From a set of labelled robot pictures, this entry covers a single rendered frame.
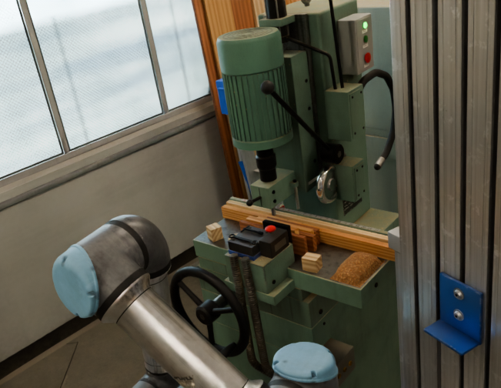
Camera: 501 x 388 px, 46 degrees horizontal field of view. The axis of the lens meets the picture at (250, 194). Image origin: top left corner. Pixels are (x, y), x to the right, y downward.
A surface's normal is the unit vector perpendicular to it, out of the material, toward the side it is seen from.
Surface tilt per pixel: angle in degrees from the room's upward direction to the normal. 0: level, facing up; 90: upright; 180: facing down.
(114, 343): 0
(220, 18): 87
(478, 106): 90
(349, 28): 90
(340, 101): 90
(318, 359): 7
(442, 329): 0
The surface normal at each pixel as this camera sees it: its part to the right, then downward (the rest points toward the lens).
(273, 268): 0.77, 0.17
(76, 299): -0.59, 0.34
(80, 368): -0.14, -0.90
